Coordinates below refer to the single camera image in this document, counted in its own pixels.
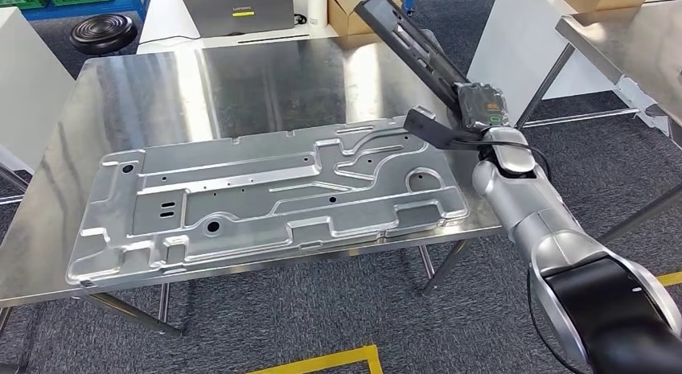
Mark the white table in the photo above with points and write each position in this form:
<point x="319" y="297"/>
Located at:
<point x="160" y="20"/>

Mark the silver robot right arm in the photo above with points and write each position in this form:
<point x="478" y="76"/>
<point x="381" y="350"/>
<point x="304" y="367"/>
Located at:
<point x="533" y="201"/>

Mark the stamped sheet metal plate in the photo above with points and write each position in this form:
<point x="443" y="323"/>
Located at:
<point x="240" y="201"/>

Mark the blue metal shelf rack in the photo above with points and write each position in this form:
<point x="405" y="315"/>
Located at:
<point x="80" y="10"/>

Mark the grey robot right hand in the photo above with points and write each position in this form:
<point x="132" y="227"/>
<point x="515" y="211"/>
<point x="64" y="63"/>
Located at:
<point x="482" y="108"/>

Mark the black round stool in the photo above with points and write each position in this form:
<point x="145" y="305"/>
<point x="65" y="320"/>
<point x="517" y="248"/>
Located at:
<point x="104" y="33"/>

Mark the black plastic panel part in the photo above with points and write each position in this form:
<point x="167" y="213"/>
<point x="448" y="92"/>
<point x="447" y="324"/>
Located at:
<point x="415" y="46"/>

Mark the dark grey camera bracket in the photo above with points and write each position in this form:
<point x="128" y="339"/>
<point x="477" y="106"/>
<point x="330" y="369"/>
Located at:
<point x="431" y="129"/>

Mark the white paper roll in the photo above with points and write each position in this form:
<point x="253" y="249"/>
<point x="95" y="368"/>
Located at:
<point x="317" y="9"/>

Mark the stainless steel workbench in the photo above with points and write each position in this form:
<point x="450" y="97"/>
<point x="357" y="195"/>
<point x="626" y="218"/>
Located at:
<point x="629" y="41"/>
<point x="266" y="84"/>

